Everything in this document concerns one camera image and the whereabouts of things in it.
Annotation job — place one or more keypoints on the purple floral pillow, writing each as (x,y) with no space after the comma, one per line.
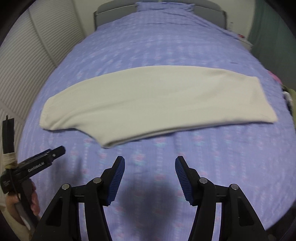
(157,6)

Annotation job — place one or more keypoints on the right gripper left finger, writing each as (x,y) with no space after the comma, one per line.
(60,220)

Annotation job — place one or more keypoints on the white nightstand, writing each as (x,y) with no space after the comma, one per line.
(246,44)

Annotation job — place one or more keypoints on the person left hand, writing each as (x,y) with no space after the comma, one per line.
(23,204)

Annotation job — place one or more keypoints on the pink garment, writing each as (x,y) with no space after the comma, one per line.
(275,77)

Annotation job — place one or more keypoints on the olive green garment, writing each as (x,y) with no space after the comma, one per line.
(290,91)

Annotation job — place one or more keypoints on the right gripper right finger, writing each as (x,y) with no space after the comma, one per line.
(239,220)

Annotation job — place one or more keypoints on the green curtain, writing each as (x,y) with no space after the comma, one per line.
(273,43)

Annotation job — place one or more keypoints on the black white garment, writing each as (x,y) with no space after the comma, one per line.
(288,99)

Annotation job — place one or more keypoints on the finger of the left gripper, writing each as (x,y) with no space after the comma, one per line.
(57,152)
(42,153)

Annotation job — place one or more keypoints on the cream white pants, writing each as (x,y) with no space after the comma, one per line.
(143,102)

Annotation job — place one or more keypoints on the purple floral duvet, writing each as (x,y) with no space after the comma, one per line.
(150,204)

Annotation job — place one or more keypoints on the white louvered wardrobe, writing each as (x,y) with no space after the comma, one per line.
(35,46)

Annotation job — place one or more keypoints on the grey padded headboard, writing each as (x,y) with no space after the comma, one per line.
(115,10)

